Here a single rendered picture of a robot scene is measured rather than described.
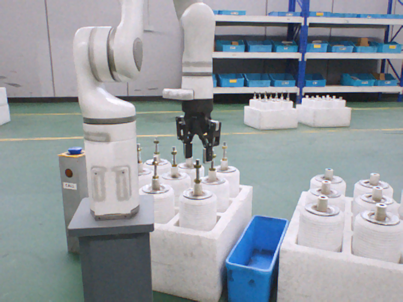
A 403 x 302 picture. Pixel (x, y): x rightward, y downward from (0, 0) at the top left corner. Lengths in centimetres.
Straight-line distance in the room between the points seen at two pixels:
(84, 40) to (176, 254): 54
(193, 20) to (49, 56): 563
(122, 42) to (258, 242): 77
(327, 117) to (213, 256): 287
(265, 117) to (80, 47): 277
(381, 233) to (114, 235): 52
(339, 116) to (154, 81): 347
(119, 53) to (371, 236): 60
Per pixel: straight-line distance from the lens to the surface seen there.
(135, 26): 62
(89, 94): 61
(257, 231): 112
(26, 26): 646
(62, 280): 108
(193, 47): 79
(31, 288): 108
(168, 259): 91
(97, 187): 63
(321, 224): 80
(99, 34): 61
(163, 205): 90
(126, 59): 59
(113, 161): 62
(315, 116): 353
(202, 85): 80
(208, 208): 86
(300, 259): 82
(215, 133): 79
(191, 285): 92
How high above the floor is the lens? 56
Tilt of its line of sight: 14 degrees down
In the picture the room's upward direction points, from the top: straight up
